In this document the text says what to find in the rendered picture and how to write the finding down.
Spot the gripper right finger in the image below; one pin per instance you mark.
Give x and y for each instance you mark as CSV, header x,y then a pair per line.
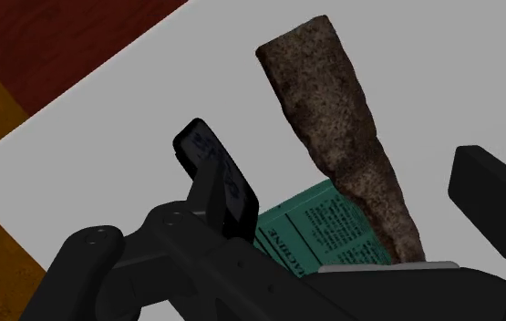
x,y
497,200

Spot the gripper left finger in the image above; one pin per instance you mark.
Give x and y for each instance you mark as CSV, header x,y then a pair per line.
x,y
177,249

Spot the green printed box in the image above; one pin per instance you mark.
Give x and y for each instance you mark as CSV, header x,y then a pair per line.
x,y
319,231

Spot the brown speckled long rock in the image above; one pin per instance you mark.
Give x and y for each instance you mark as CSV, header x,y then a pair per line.
x,y
332,120

